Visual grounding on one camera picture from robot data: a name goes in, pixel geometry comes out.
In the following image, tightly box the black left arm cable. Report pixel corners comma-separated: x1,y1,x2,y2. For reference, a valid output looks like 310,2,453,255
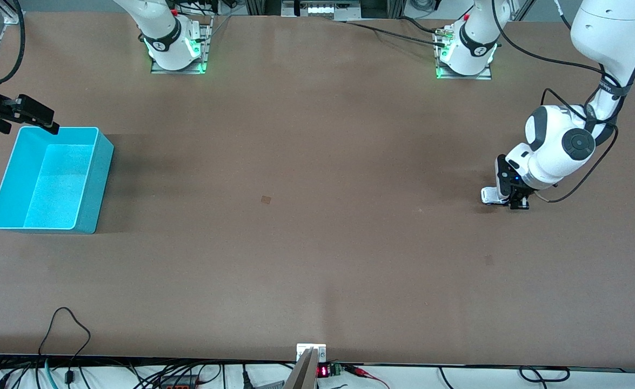
490,0,635,204

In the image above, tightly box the grey metal camera mount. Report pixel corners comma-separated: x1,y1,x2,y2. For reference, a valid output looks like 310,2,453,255
283,344,327,389

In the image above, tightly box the lit metal frame unit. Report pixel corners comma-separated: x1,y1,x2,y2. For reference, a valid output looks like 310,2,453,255
281,0,362,21

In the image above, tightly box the cyan plastic bin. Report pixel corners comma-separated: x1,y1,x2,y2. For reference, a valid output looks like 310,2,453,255
0,126,115,234

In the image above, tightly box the red alligator clip lead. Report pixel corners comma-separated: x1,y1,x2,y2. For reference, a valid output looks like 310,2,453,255
343,365,391,389

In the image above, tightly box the black table cable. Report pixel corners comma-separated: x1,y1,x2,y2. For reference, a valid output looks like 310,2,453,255
343,16,449,48

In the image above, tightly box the white jeep toy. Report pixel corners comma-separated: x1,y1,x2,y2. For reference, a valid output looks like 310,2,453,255
480,186,513,206

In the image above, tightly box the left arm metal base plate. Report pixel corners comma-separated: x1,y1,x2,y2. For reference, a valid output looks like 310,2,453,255
434,27,493,81

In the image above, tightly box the thin black looped cable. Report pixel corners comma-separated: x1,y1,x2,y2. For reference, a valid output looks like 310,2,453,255
38,307,91,385

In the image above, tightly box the black coiled cable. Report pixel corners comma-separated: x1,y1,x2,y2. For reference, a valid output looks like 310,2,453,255
518,366,571,384

